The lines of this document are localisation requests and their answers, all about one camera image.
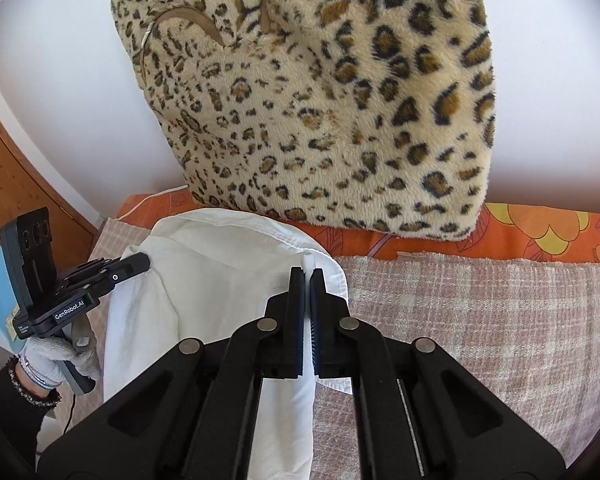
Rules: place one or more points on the person's left hand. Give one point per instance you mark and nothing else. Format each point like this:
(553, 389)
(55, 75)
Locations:
(42, 360)

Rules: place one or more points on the white shirt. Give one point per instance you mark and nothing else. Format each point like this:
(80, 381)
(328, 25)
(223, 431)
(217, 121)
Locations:
(205, 285)

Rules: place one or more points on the beige plaid blanket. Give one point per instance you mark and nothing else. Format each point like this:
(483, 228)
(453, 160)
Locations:
(480, 320)

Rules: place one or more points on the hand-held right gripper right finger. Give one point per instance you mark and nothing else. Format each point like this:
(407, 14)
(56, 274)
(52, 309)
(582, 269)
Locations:
(316, 330)

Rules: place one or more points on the orange floral bed sheet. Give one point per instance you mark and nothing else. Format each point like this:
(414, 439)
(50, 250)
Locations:
(530, 232)

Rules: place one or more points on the brown wooden panel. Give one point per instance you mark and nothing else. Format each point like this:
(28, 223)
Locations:
(30, 185)

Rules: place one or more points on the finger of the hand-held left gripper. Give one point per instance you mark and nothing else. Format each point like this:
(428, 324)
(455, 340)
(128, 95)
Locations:
(130, 265)

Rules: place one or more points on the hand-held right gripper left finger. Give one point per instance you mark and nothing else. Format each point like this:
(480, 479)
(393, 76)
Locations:
(296, 330)

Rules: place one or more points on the leopard print pillow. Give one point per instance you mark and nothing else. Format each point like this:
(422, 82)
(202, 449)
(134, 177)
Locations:
(330, 85)

